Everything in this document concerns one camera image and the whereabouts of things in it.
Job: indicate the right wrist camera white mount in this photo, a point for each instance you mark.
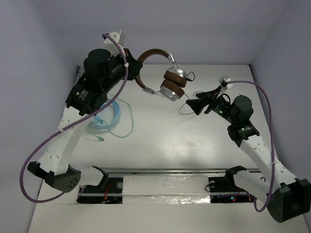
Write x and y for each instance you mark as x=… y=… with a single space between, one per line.
x=224 y=81

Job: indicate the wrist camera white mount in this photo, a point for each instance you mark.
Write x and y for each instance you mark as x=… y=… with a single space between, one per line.
x=224 y=81
x=110 y=38

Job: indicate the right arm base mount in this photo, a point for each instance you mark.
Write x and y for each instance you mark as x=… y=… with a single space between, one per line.
x=223 y=189

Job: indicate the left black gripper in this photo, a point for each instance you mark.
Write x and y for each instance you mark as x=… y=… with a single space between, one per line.
x=132 y=66

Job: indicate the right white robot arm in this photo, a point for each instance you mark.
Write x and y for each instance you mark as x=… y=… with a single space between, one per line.
x=283 y=194

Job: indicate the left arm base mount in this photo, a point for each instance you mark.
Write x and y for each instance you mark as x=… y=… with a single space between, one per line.
x=108 y=191

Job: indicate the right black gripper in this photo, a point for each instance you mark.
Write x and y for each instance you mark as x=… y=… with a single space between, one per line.
x=210 y=97

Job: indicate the aluminium rail left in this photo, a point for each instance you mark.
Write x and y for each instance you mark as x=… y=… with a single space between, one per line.
x=80 y=72

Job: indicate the aluminium rail front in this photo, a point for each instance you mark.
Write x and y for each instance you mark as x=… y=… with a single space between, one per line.
x=161 y=171

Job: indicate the blue headphones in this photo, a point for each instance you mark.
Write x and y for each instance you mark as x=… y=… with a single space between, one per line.
x=107 y=118

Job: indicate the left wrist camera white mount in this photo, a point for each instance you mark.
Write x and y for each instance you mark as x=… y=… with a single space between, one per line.
x=110 y=38

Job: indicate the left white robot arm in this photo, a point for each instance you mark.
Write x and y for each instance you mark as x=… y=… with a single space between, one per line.
x=102 y=71

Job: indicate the aluminium rail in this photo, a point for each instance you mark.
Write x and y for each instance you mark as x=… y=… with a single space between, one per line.
x=161 y=171
x=80 y=72

